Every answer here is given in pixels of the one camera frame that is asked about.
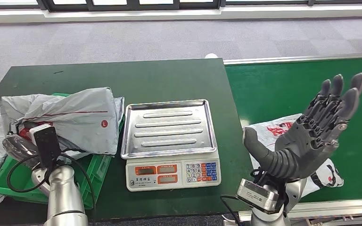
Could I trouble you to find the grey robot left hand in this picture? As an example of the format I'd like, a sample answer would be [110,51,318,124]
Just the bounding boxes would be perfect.
[2,133,41,168]

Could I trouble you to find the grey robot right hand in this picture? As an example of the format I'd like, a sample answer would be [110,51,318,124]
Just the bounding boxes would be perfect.
[243,73,362,181]

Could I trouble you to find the grey parcel red print panda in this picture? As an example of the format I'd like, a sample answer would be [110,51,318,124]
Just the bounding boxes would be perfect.
[246,113,345,198]

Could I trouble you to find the grey parcel red print sticker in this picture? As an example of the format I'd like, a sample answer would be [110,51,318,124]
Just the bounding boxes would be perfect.
[0,87,121,156]

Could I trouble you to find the green conveyor belt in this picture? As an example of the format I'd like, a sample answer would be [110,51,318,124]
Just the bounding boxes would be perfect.
[224,56,362,203]

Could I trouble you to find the green plastic crate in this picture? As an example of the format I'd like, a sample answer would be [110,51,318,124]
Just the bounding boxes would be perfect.
[0,92,125,210]

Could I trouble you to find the steel scale tray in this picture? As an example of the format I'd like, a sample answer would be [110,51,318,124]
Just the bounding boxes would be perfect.
[121,99,218,160]

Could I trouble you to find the white electronic scale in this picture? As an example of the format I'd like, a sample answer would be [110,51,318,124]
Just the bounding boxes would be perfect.
[121,99,222,192]

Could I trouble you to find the dark green table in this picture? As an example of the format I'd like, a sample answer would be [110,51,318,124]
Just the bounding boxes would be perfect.
[0,58,260,226]

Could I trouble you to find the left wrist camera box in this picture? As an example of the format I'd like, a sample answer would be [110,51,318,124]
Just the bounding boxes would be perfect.
[28,123,62,169]

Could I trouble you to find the aluminium conveyor side rail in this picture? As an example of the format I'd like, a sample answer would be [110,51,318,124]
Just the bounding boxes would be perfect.
[223,52,362,65]
[239,198,362,222]

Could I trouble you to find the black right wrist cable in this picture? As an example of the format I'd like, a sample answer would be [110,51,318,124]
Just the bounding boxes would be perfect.
[220,194,244,226]

